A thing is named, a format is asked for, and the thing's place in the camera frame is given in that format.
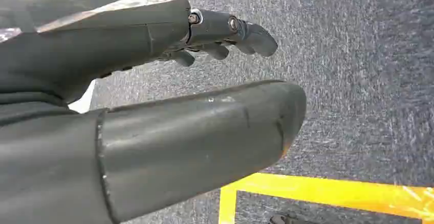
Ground yellow floor tape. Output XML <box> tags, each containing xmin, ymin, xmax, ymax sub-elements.
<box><xmin>218</xmin><ymin>172</ymin><xmax>434</xmax><ymax>224</ymax></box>

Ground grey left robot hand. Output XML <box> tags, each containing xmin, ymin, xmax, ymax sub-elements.
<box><xmin>0</xmin><ymin>0</ymin><xmax>308</xmax><ymax>224</ymax></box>

